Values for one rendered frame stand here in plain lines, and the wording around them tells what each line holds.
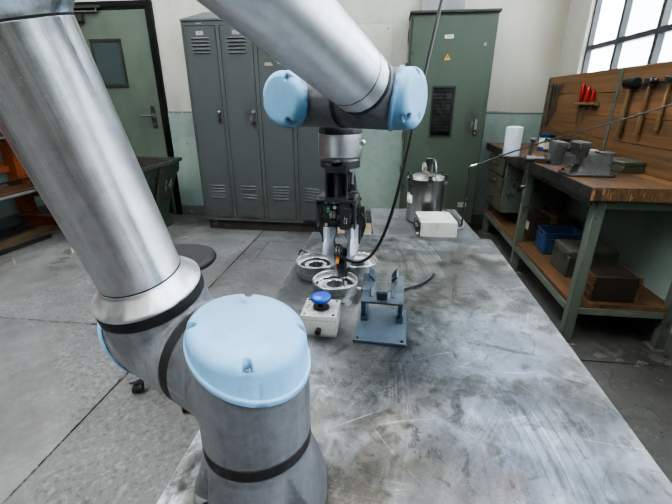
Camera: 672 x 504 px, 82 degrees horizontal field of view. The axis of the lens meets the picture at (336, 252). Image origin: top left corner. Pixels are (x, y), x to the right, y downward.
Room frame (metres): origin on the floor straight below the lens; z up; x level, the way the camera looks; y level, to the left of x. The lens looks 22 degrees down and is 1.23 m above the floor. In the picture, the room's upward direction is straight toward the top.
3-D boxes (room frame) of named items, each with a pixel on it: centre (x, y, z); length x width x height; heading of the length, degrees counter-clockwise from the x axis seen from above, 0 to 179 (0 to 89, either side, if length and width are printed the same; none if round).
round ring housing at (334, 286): (0.81, 0.00, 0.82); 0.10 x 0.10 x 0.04
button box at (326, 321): (0.66, 0.03, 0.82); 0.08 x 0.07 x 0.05; 173
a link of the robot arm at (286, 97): (0.60, 0.03, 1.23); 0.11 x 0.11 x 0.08; 56
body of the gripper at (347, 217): (0.69, -0.01, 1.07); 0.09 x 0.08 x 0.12; 170
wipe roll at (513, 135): (2.82, -1.25, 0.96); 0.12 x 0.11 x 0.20; 83
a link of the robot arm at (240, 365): (0.32, 0.09, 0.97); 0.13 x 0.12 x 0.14; 56
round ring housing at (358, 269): (0.93, -0.06, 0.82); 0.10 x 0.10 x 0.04
